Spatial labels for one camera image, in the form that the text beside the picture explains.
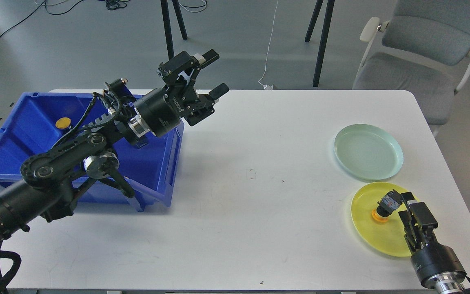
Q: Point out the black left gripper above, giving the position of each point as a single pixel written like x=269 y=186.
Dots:
x=161 y=110

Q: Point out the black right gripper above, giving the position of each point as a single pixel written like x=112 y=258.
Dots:
x=436 y=266

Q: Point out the yellow push button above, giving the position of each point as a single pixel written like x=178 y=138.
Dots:
x=387 y=205
x=64 y=123

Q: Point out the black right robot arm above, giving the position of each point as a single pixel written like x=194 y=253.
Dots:
x=436 y=266

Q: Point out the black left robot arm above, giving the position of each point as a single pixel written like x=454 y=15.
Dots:
x=52 y=182

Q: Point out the yellow plate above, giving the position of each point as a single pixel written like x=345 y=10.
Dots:
x=387 y=237

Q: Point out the light green plate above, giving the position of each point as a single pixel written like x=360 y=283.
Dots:
x=368 y=152

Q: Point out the green push button right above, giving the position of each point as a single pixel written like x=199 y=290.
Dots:
x=140 y=142

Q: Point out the yellow push button back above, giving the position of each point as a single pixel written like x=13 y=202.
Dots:
x=64 y=123

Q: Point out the black tripod right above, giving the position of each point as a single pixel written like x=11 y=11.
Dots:
x=324 y=34

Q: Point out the blue plastic storage bin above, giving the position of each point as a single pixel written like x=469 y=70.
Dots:
x=30 y=129

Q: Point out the grey office chair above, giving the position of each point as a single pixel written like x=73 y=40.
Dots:
x=435 y=29

